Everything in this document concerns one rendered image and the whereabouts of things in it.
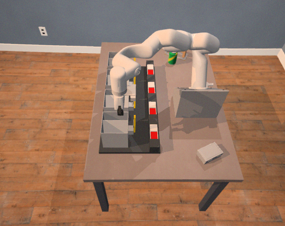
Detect green and yellow drink can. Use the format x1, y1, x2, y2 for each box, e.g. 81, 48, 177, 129
168, 52, 178, 65

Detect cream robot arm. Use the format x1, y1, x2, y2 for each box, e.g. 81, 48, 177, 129
110, 29, 220, 101

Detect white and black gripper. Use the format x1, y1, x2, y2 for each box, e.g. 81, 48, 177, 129
113, 94, 125, 116

